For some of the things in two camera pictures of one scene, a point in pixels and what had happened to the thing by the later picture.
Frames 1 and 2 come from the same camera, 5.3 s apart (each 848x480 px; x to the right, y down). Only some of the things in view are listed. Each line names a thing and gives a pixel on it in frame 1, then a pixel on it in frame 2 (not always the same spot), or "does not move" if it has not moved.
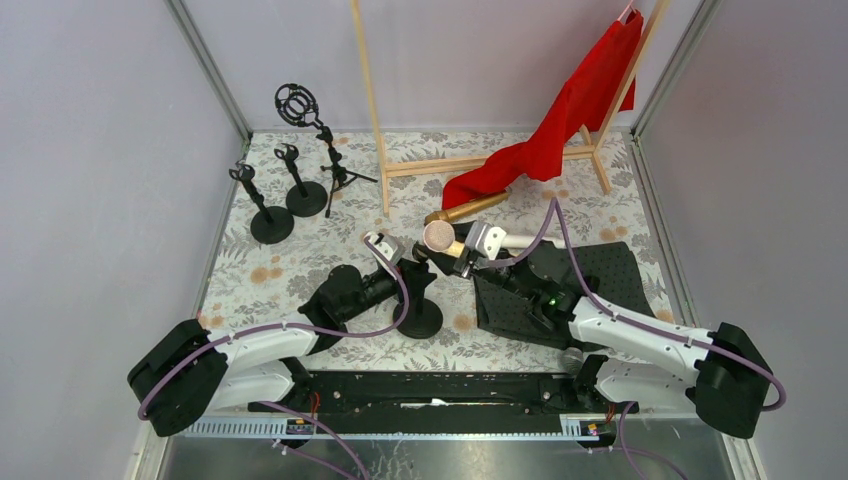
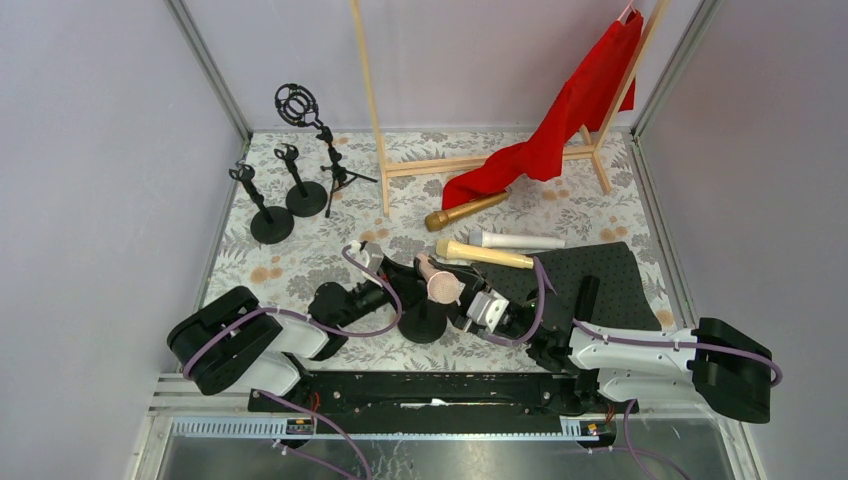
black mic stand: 272,225 does not move
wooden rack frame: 403,166 does not move
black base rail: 446,400 does not move
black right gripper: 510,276 → 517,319
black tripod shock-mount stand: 299,106 does not move
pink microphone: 439,236 → 442,286
